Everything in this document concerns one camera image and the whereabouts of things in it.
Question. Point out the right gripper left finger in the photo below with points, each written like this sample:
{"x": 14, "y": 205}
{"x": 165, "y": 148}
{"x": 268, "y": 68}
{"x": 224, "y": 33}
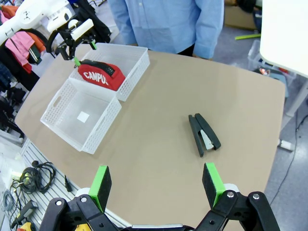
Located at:
{"x": 101, "y": 187}

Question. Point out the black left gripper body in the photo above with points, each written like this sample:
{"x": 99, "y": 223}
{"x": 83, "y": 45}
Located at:
{"x": 69, "y": 39}

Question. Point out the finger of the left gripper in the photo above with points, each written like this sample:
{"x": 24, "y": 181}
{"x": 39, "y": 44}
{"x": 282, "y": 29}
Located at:
{"x": 92, "y": 44}
{"x": 68, "y": 54}

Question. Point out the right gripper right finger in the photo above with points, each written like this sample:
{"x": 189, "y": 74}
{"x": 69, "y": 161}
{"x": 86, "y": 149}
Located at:
{"x": 211, "y": 185}

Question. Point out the red Campus pencil case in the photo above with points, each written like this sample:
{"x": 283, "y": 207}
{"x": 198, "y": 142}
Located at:
{"x": 106, "y": 79}

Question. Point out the black stapler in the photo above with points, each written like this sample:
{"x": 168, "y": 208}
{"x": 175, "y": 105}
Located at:
{"x": 208, "y": 130}

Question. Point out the person's left forearm blue sleeve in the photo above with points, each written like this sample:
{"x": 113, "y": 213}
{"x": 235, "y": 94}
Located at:
{"x": 209, "y": 38}

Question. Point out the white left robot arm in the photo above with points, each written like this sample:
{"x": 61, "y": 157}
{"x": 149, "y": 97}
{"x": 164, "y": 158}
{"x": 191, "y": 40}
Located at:
{"x": 29, "y": 14}

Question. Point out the person's right forearm blue sleeve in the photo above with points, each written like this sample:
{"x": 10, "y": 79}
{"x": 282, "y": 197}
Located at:
{"x": 126, "y": 31}

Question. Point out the black hanging jacket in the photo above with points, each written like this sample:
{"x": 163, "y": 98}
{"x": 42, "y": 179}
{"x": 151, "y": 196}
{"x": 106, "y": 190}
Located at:
{"x": 96, "y": 21}

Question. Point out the orange hanging garment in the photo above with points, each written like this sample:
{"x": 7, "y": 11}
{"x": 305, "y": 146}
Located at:
{"x": 38, "y": 39}

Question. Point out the white perforated plastic basket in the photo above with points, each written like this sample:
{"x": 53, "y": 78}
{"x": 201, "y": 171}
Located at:
{"x": 134, "y": 60}
{"x": 62, "y": 120}

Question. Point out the pink hanging garment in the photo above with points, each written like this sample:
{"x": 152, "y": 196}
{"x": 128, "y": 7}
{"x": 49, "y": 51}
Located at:
{"x": 19, "y": 45}

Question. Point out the black hanging garment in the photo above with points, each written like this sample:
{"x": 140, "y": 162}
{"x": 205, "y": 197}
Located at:
{"x": 14, "y": 74}

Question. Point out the person in blue shirt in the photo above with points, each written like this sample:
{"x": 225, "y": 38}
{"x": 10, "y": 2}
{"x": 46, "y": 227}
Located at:
{"x": 166, "y": 24}

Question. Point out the black handheld controller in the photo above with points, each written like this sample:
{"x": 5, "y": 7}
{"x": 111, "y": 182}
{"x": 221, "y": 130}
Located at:
{"x": 27, "y": 209}

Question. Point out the yellow emergency stop box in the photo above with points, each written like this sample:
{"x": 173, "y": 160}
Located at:
{"x": 25, "y": 227}

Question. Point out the clear plastic storage bin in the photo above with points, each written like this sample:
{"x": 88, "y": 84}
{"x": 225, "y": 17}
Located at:
{"x": 257, "y": 60}

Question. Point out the brown cardboard box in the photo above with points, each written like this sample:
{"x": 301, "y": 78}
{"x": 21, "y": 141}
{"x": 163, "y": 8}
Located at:
{"x": 238, "y": 16}

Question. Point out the green flat strip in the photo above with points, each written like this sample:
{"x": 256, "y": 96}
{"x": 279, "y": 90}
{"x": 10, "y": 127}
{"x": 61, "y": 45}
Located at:
{"x": 247, "y": 36}

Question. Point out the white table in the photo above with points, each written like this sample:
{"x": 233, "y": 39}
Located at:
{"x": 284, "y": 33}

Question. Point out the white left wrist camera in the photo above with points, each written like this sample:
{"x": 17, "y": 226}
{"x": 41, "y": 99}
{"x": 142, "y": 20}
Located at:
{"x": 83, "y": 29}

